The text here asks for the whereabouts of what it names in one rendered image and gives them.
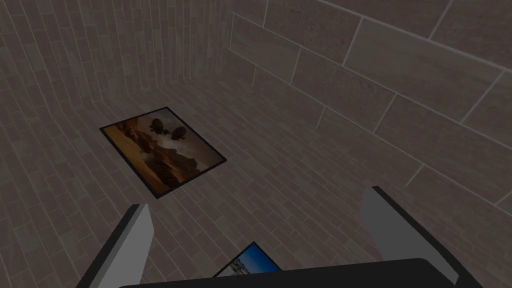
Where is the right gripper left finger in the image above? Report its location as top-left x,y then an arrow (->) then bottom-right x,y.
75,203 -> 155,288

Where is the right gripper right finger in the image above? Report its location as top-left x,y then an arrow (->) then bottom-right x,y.
359,185 -> 484,288

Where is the brown framed wall picture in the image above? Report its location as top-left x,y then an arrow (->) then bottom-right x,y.
99,106 -> 228,200

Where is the blue framed wall picture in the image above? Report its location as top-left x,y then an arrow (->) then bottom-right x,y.
212,241 -> 283,278

